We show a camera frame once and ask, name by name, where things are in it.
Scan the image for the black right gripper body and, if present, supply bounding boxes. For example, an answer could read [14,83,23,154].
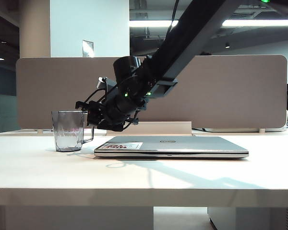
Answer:
[90,95,138,132]

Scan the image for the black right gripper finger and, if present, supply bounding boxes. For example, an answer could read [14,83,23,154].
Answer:
[75,101,90,111]
[87,112,98,127]

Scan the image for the clear faceted water cup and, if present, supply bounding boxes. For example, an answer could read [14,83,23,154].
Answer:
[51,110,95,152]

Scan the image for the white red laptop sticker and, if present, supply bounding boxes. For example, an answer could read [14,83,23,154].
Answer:
[102,142,144,150]

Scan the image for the silver Dell laptop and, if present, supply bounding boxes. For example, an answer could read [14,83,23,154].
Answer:
[94,136,250,159]

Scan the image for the long linear ceiling light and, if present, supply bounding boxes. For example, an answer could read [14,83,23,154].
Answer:
[129,19,288,27]

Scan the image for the beige desk partition panel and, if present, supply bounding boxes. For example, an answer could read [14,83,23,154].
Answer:
[16,55,288,130]

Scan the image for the white under-desk cabinet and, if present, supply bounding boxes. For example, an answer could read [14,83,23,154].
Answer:
[207,207,288,230]

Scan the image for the black camera cable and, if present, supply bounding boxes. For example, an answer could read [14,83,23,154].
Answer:
[84,88,107,104]

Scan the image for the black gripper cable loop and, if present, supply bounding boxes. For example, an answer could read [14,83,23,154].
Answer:
[124,111,139,128]

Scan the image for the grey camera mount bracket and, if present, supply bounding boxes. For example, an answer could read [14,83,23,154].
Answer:
[104,79,117,94]

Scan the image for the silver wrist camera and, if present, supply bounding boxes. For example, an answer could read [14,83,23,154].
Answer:
[96,76,109,91]

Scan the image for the framed wall poster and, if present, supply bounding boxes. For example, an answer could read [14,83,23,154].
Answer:
[82,40,95,58]

